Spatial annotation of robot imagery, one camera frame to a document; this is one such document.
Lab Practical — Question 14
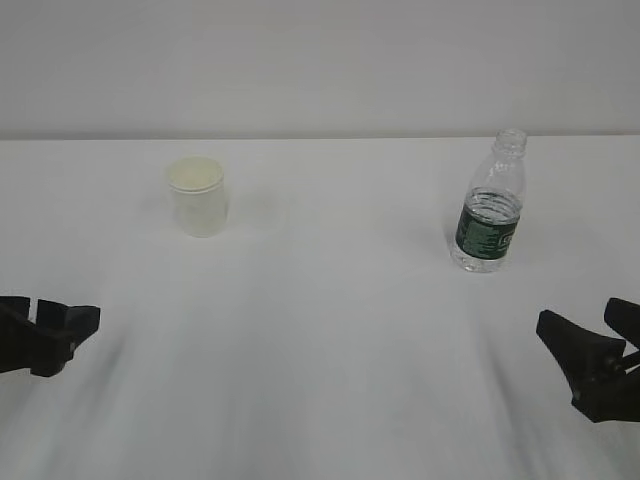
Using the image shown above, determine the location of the clear water bottle green label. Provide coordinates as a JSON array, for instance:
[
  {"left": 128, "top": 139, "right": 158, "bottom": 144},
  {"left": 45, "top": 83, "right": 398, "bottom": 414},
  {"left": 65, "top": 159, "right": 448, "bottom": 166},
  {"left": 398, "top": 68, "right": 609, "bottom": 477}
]
[{"left": 450, "top": 128, "right": 528, "bottom": 273}]

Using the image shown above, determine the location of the white paper cup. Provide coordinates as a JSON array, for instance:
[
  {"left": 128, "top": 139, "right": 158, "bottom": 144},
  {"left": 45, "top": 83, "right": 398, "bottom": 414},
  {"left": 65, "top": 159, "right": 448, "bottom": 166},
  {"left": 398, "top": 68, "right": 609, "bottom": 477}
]
[{"left": 166, "top": 156, "right": 228, "bottom": 238}]

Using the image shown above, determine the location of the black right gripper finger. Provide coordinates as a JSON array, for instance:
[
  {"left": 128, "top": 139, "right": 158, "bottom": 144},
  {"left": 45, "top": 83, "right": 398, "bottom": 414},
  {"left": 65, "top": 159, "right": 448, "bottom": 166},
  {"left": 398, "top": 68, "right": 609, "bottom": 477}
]
[
  {"left": 536, "top": 310, "right": 639, "bottom": 423},
  {"left": 604, "top": 298, "right": 640, "bottom": 345}
]

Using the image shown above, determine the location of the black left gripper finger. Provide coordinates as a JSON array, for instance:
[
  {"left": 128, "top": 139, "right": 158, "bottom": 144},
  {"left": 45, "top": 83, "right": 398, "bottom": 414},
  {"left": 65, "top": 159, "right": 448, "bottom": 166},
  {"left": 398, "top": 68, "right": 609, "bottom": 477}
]
[
  {"left": 1, "top": 299, "right": 101, "bottom": 377},
  {"left": 0, "top": 296, "right": 31, "bottom": 330}
]

